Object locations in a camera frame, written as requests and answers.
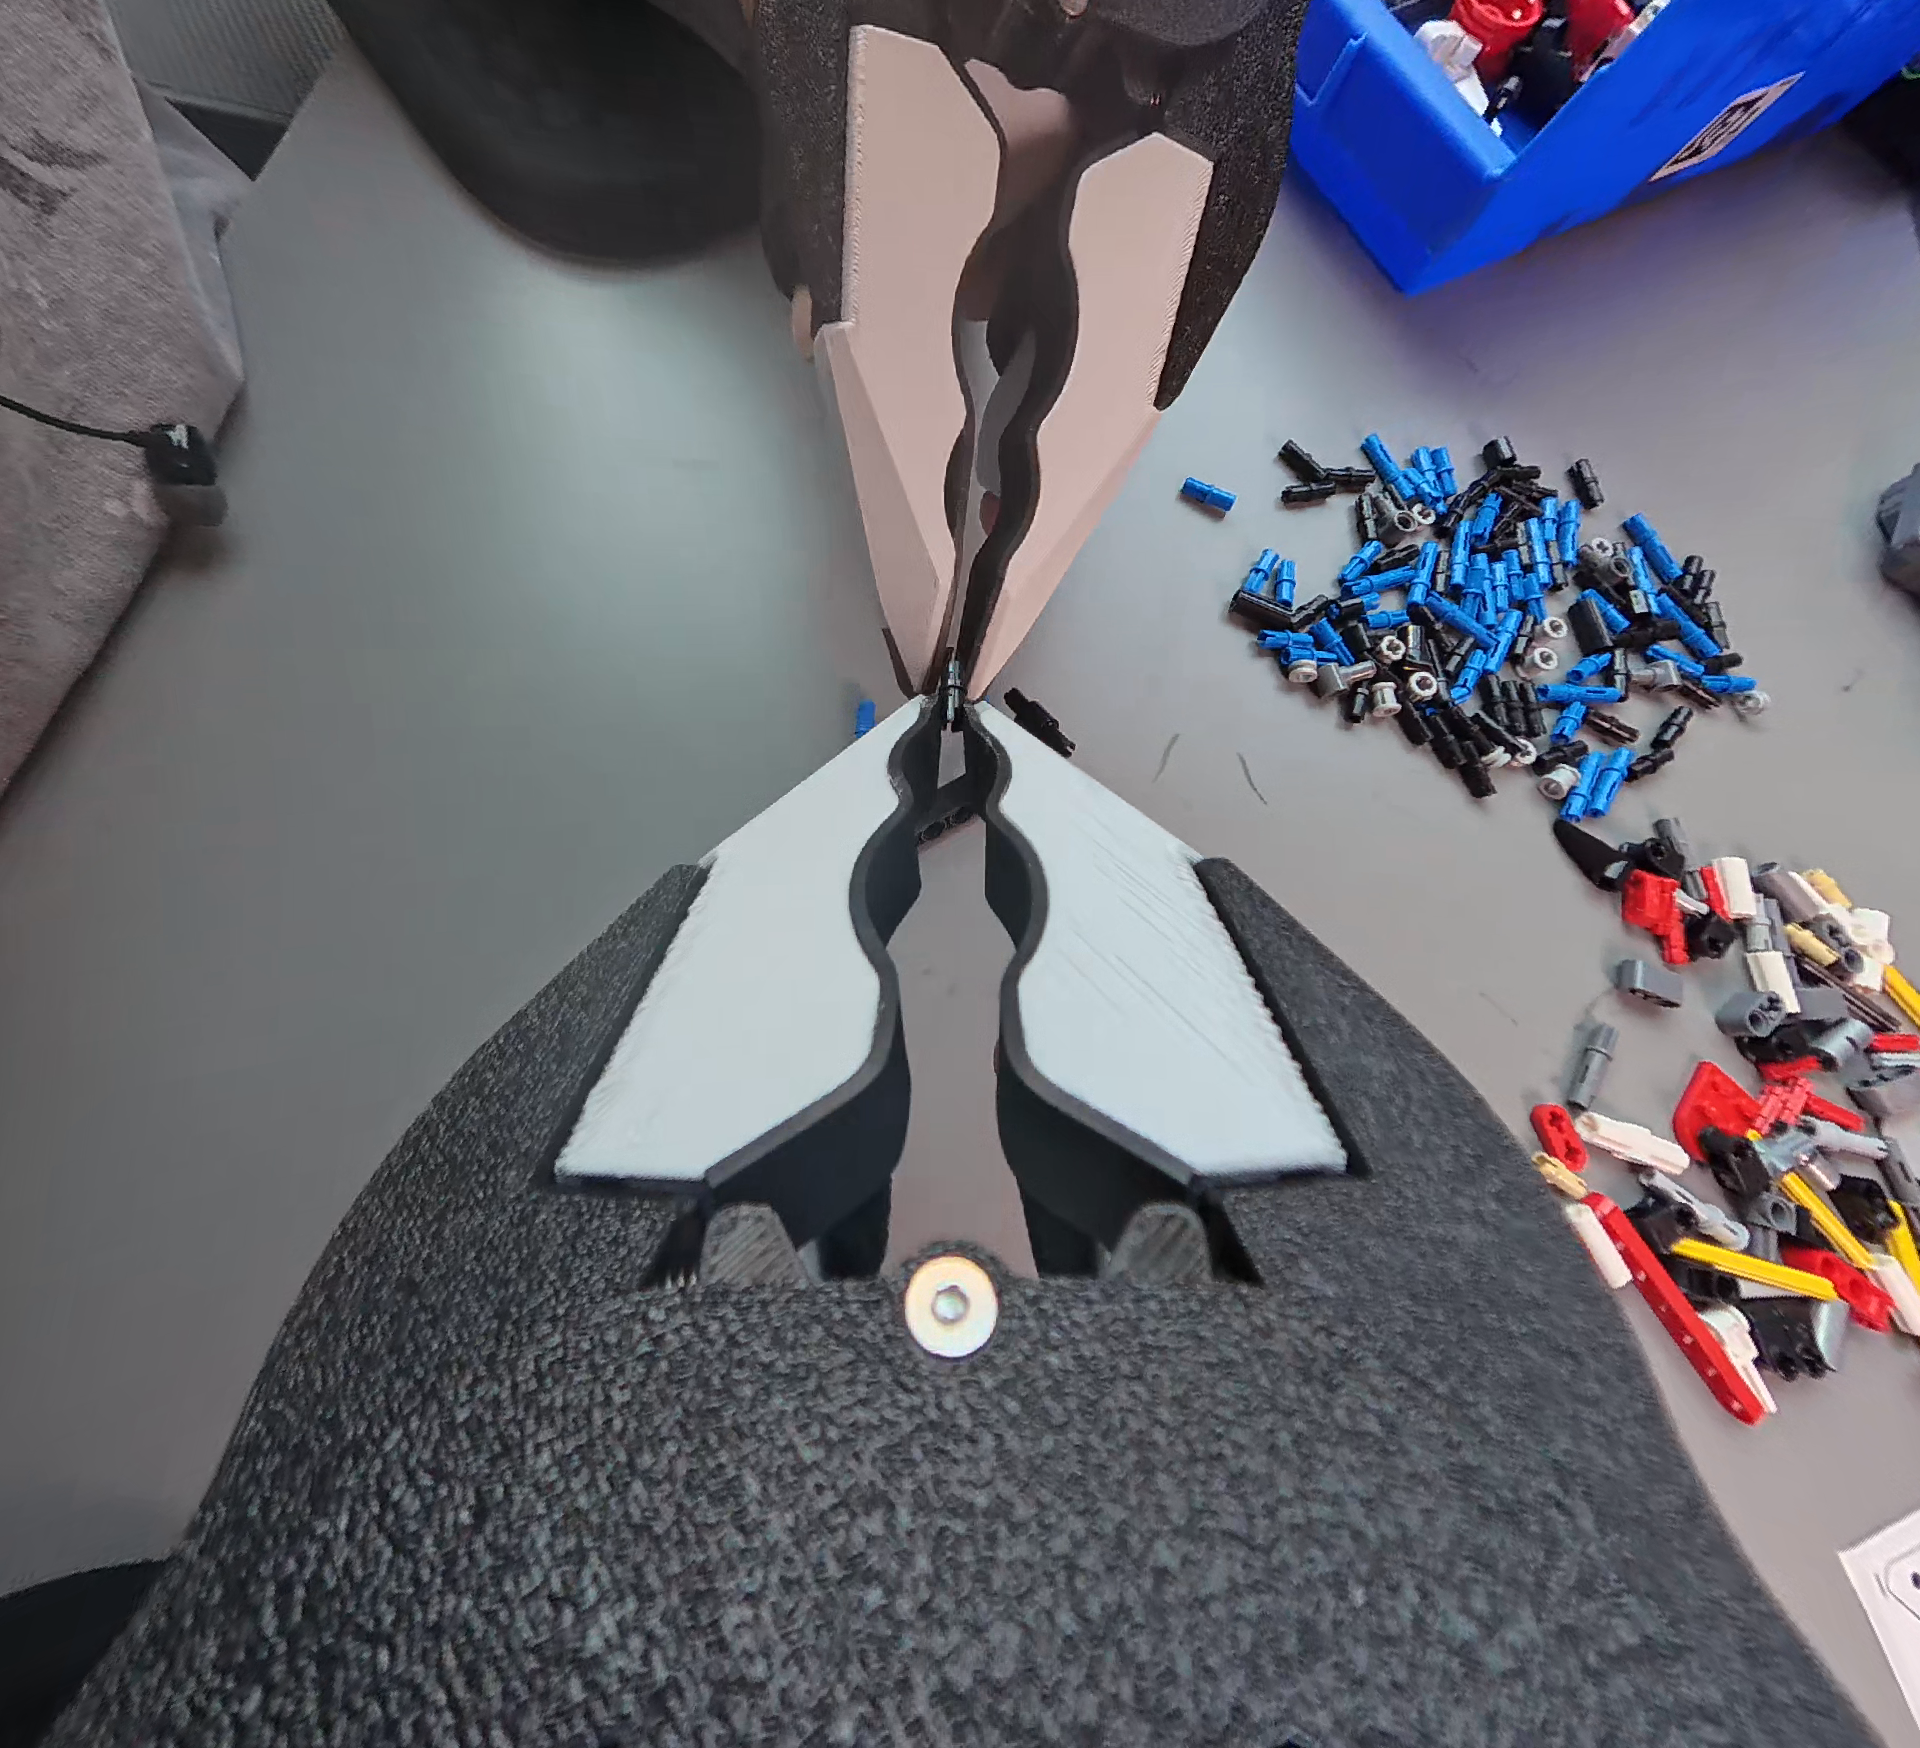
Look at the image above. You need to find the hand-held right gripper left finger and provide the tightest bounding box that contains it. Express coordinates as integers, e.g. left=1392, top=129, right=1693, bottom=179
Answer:
left=554, top=697, right=938, bottom=1192

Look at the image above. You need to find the black toy beam with holes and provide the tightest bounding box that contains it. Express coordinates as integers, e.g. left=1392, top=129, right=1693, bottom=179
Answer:
left=912, top=688, right=1076, bottom=850

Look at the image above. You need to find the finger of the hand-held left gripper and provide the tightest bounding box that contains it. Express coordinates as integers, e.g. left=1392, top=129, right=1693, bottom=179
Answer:
left=956, top=132, right=1217, bottom=702
left=813, top=23, right=1008, bottom=697

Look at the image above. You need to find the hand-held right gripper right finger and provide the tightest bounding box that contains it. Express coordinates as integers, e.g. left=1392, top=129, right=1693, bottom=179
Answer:
left=973, top=702, right=1351, bottom=1189

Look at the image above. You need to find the white sticker sheet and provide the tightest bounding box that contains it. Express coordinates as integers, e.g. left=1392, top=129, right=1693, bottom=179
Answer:
left=1838, top=1505, right=1920, bottom=1682

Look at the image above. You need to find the black cord with toggle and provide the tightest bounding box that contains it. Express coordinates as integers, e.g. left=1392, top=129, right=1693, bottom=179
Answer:
left=0, top=391, right=227, bottom=526

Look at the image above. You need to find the person's grey patterned hoodie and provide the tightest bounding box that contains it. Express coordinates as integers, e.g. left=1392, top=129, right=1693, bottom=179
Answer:
left=0, top=0, right=249, bottom=797

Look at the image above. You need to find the dark mesh office chair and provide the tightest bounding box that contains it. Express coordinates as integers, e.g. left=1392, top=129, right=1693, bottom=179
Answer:
left=59, top=0, right=348, bottom=181

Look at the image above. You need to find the black power bank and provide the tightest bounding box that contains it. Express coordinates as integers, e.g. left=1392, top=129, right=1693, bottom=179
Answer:
left=1841, top=51, right=1920, bottom=221

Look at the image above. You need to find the pile of blue black pins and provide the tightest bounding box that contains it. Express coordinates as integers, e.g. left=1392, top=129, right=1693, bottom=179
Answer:
left=1231, top=430, right=1772, bottom=827

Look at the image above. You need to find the pile of mixed toy parts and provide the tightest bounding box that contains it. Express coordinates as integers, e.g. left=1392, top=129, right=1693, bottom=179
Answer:
left=1528, top=818, right=1920, bottom=1427

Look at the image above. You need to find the grey desk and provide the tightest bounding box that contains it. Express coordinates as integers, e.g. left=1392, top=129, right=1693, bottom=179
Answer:
left=0, top=39, right=1920, bottom=1748

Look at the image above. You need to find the blue storage bin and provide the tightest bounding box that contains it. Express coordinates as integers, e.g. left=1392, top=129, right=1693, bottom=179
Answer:
left=1287, top=0, right=1920, bottom=299

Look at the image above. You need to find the black wrist rest pad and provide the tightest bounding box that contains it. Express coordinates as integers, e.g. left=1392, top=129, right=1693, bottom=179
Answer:
left=0, top=1559, right=170, bottom=1748
left=276, top=0, right=782, bottom=268

